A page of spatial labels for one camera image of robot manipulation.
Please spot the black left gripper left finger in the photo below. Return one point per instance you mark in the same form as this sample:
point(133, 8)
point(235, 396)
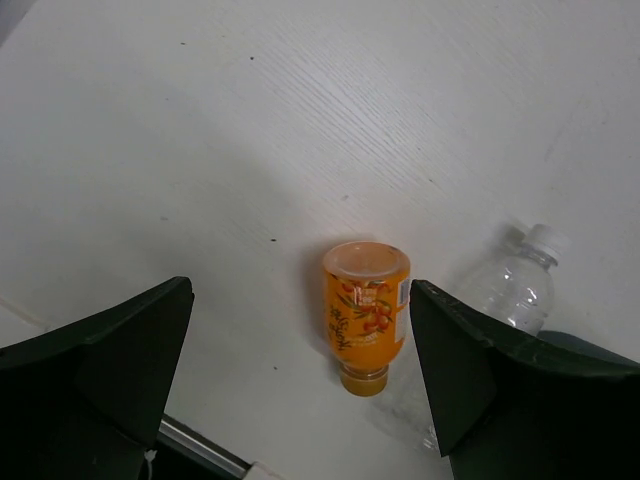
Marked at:
point(86, 400)

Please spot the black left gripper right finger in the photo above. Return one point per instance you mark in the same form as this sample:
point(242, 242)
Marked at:
point(509, 405)

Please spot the aluminium frame rail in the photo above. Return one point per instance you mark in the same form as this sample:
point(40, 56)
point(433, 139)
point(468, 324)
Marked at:
point(197, 449)

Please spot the orange juice bottle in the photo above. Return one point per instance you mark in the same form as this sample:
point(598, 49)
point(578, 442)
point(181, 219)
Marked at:
point(366, 309)

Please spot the clear plastic water bottle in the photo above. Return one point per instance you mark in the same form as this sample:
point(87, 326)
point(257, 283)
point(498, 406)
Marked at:
point(510, 282)

